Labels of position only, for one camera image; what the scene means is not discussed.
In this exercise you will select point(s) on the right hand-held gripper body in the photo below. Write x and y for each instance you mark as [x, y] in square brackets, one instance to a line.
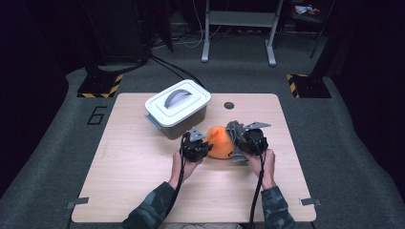
[254, 143]

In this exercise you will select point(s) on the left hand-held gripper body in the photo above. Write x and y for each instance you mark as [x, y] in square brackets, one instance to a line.
[193, 150]

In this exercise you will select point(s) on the orange plush toy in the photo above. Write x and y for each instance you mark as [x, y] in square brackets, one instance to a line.
[219, 144]

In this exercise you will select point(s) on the grey knitted cloth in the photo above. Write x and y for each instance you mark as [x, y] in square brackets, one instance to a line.
[234, 130]

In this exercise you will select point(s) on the transparent brown storage box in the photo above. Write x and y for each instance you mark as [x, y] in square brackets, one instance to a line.
[181, 129]

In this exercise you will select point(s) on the person's left hand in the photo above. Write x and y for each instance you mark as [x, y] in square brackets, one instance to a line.
[181, 171]

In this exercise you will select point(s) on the person's right hand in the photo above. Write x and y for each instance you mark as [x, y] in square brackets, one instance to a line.
[268, 170]

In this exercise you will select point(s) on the black base with hazard stripes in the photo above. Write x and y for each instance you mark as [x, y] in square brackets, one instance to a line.
[312, 87]
[98, 86]

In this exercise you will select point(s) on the grey tape piece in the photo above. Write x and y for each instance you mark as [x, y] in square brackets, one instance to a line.
[78, 201]
[310, 201]

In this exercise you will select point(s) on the dark side table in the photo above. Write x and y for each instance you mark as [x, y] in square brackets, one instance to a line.
[307, 19]

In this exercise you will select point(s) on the small colourful object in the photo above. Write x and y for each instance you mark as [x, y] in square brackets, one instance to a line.
[304, 9]

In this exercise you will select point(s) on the dark curtain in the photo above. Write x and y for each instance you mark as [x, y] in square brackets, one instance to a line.
[31, 63]
[375, 63]

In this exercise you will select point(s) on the white metal stand frame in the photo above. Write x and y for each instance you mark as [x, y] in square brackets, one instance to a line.
[242, 18]

